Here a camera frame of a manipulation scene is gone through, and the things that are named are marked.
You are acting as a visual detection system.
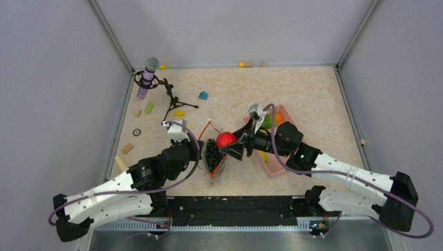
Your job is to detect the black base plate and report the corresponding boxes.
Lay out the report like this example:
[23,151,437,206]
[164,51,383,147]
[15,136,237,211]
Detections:
[135,196,333,227]

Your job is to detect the toy banana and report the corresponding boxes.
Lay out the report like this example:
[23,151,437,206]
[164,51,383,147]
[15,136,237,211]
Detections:
[259,129,269,164]

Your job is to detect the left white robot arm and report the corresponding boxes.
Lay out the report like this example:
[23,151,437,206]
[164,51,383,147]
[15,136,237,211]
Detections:
[53,140,204,242]

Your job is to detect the pink plastic basket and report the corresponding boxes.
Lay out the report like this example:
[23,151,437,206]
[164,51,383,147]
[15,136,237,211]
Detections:
[251,104,296,177]

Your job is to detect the toy red tomato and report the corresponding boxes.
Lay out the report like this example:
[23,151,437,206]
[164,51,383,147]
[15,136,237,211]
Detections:
[216,131,237,149]

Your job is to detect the small tan wooden cube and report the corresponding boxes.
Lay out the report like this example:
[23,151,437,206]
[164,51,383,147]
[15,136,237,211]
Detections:
[133,109,141,116]

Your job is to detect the cream wooden cylinder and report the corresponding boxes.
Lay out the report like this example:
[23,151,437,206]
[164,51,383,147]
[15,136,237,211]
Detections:
[114,155,129,173]

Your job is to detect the yellow tan cylinder at wall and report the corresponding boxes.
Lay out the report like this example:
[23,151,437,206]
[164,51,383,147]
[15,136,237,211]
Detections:
[238,62,254,68]

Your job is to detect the toy black grapes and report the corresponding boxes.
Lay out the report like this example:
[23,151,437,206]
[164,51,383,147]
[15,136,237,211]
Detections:
[205,139,224,174]

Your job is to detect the blue block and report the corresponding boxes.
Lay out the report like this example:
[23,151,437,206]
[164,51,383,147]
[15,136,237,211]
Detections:
[198,91,208,100]

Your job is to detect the toy mango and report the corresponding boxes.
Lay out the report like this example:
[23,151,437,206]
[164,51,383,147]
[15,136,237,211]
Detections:
[261,112,284,129]

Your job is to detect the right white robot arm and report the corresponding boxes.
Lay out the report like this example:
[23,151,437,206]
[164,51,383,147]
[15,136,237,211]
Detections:
[216,122,418,232]

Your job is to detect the green block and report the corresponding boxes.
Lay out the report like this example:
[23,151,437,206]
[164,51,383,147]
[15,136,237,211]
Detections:
[144,102,154,113]

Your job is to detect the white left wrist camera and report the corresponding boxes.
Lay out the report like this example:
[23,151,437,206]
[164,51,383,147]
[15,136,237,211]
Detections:
[162,121,189,142]

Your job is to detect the tan wooden block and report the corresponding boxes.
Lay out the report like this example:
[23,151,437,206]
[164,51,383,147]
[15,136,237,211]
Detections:
[121,143,134,155]

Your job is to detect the clear orange zip bag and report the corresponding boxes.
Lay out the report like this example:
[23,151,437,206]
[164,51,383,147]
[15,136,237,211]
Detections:
[198,118,227,187]

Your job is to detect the purple microphone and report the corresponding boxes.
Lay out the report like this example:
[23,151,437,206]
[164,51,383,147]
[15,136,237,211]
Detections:
[136,57,159,100]

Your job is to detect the black microphone tripod stand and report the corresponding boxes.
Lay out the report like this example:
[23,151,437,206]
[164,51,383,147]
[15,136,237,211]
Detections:
[134,71,199,121]

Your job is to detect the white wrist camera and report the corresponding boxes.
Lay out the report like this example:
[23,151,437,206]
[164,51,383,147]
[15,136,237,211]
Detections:
[162,121,189,142]
[248,103,266,133]

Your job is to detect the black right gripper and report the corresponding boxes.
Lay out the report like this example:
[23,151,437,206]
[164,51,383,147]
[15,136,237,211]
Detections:
[220,117,291,161]

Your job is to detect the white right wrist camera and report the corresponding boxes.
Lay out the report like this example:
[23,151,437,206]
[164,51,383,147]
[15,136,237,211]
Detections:
[248,103,266,133]

